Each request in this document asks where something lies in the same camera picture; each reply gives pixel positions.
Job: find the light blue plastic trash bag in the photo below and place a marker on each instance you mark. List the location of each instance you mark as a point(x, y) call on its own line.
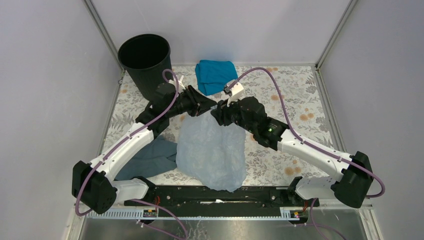
point(213, 154)

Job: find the white slotted cable duct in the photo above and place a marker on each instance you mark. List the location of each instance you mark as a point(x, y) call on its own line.
point(276, 214)

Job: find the bright blue folded cloth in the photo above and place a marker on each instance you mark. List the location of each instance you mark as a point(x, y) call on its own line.
point(212, 76)

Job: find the floral patterned table mat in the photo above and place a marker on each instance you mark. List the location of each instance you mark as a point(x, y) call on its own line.
point(264, 166)

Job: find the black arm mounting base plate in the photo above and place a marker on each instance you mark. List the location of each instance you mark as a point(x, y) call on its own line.
point(203, 200)

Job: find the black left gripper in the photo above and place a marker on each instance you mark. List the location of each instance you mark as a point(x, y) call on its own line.
point(199, 102)

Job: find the black plastic trash bin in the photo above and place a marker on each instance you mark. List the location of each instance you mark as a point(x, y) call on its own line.
point(145, 57)

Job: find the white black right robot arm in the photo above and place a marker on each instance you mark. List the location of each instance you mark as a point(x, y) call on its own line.
point(349, 176)

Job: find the grey blue crumpled cloth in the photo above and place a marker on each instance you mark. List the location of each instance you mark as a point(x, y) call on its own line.
point(157, 157)

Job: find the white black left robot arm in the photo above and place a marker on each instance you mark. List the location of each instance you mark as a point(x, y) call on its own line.
point(95, 183)

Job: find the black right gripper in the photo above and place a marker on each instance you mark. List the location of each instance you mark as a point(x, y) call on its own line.
point(221, 112)

